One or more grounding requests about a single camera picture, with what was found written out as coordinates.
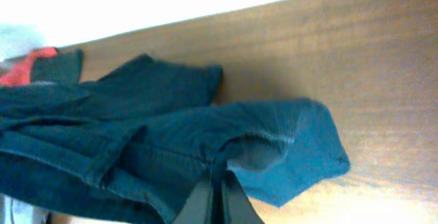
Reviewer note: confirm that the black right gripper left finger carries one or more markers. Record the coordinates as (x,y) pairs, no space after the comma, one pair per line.
(199,205)

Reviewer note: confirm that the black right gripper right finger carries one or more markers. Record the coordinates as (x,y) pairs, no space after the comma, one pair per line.
(237,209)

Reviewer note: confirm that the red garment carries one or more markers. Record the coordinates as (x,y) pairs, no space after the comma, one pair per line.
(20,75)

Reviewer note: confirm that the black garment top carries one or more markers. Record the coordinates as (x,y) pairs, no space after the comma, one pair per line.
(63,68)

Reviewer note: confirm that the navy blue shorts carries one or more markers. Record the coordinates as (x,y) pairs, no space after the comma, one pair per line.
(131,146)

